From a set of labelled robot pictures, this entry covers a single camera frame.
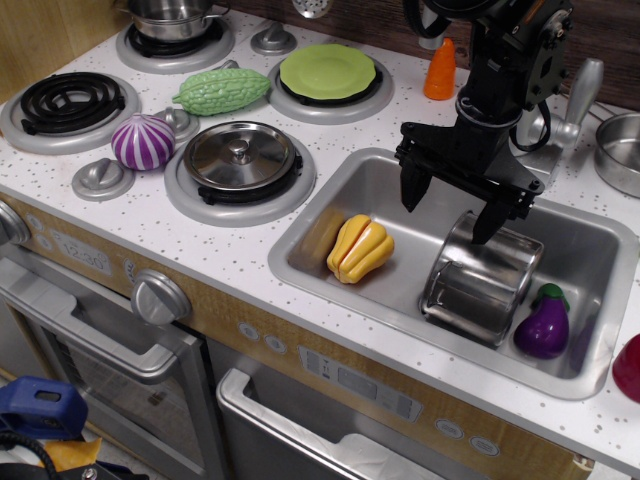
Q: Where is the small steel pan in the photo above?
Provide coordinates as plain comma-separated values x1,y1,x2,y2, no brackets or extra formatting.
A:
595,113,639,198

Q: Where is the grey toy faucet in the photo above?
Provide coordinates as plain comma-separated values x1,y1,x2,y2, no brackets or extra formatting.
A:
514,57,605,187

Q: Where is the steel pot on burner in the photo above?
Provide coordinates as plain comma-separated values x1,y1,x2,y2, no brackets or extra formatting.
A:
112,0,231,43

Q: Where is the purple striped toy onion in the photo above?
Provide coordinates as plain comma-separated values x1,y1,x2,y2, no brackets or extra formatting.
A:
111,114,176,171

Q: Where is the grey dishwasher door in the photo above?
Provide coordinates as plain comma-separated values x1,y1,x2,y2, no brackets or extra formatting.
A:
216,368,480,480

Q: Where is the yellow cloth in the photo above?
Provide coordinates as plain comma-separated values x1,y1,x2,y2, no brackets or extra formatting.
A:
44,437,102,472

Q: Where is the steel pot lid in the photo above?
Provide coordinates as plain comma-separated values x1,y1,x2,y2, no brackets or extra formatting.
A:
183,121,296,192

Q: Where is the red plastic cup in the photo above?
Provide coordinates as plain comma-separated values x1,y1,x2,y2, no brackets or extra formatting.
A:
612,334,640,403

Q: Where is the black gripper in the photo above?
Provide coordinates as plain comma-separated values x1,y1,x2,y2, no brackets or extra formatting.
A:
395,106,543,245

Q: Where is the orange toy carrot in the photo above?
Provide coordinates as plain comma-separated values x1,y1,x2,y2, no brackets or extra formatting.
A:
423,38,456,101

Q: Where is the grey oven door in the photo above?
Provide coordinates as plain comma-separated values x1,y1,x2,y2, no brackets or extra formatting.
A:
1,245,228,479

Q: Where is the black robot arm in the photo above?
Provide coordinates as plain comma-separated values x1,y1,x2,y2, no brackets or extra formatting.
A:
396,1,572,245

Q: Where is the yellow toy squash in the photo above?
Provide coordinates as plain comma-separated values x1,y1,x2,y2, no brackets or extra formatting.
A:
326,214,395,284

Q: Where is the green plastic plate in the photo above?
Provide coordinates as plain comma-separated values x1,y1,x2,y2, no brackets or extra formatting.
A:
279,44,377,101

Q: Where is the grey stove knob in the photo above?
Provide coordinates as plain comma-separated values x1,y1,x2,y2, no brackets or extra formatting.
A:
154,107,200,144
71,158,135,202
250,22,297,56

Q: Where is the grey stove knob middle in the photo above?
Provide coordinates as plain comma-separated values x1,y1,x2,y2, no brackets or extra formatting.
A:
154,107,200,144

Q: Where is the grey stove knob back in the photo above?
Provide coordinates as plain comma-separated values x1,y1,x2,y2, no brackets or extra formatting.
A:
250,22,297,56

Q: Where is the green toy bitter gourd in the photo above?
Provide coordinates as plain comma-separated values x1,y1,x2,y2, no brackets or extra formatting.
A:
172,68,271,116

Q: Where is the steel pot in sink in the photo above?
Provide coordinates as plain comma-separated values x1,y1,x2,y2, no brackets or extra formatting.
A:
420,211,544,346

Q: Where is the black coil burner front left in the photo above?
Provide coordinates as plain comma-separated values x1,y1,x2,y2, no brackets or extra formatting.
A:
20,73,126,135

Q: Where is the blue clamp tool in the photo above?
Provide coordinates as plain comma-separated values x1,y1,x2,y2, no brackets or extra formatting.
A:
1,376,88,440

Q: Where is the steel sink basin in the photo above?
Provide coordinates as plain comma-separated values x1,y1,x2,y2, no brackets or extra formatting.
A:
269,148,639,400

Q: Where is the grey stove knob front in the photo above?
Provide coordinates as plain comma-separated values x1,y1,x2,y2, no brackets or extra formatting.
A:
71,158,135,202

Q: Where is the purple toy eggplant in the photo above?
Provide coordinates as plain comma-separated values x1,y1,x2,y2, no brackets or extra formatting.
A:
513,283,570,360

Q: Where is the slotted metal spoon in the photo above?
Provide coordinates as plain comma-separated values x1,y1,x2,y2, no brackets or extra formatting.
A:
292,0,334,20

